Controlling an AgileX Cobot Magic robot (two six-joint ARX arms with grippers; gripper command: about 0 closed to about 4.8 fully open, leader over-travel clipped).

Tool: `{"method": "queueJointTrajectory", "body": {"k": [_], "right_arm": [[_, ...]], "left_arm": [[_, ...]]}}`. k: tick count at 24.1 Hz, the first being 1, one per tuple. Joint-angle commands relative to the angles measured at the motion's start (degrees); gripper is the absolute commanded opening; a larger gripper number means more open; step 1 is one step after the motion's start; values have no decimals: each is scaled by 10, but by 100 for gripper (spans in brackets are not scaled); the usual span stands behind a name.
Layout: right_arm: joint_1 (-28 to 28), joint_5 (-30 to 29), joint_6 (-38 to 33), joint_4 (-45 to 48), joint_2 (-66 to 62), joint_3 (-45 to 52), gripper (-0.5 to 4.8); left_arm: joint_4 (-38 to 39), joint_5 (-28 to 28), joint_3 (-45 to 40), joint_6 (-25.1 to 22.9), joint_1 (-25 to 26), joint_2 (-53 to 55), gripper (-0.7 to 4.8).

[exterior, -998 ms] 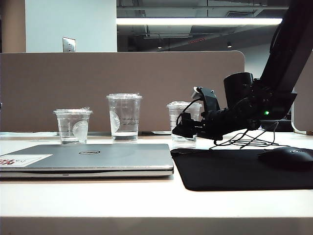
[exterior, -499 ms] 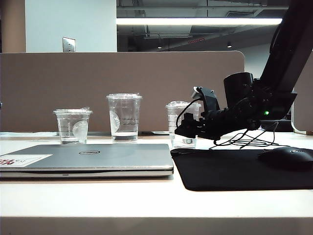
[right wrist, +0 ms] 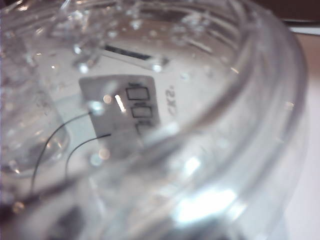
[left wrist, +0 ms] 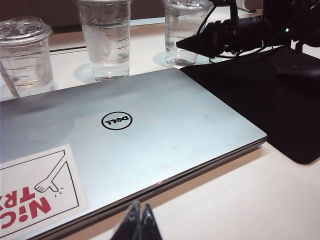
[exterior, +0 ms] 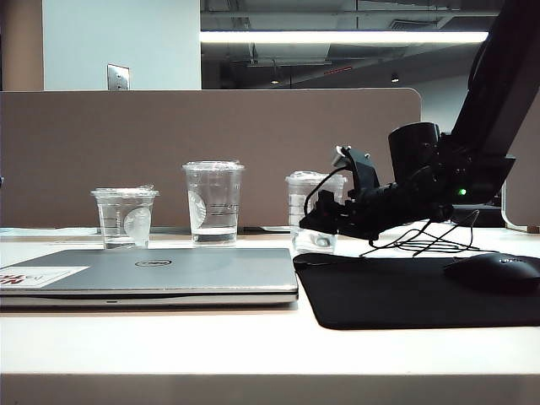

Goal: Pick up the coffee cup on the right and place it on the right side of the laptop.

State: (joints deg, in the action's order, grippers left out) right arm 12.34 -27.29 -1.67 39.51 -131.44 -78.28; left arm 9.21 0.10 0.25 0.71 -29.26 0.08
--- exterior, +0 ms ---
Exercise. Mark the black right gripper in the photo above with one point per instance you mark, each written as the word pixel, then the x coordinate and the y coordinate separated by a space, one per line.
pixel 392 206

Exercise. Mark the clear plastic cup wide lid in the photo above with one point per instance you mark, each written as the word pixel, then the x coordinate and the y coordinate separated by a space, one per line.
pixel 299 198

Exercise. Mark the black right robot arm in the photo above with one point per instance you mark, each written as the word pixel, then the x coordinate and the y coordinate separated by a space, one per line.
pixel 485 118

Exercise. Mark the tall clear plastic cup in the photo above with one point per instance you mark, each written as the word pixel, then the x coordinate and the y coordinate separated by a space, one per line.
pixel 213 198

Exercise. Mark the silver closed laptop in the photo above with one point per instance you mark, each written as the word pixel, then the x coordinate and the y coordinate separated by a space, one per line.
pixel 190 274

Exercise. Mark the short clear plastic cup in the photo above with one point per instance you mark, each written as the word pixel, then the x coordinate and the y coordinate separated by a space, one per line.
pixel 123 219

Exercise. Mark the white paper sheet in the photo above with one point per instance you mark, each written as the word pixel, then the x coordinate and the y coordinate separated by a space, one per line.
pixel 274 228

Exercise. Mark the black mouse pad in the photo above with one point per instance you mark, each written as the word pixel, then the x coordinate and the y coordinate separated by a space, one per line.
pixel 401 295

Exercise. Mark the wide brown desk divider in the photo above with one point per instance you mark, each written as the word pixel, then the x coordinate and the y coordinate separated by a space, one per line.
pixel 211 135

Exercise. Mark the black round pouch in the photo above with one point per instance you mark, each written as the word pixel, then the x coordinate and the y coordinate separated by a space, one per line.
pixel 485 214

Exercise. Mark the long ceiling light strip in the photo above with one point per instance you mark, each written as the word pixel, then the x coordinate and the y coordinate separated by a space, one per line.
pixel 337 36

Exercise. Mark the black computer mouse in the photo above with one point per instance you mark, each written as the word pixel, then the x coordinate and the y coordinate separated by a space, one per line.
pixel 498 272

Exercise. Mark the brown divider white edge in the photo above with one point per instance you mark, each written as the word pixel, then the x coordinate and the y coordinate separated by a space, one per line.
pixel 527 190

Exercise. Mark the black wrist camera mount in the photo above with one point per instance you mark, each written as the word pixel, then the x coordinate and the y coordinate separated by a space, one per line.
pixel 363 169

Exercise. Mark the metal wall switch plate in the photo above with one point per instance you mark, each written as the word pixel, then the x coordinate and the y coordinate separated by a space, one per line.
pixel 117 77

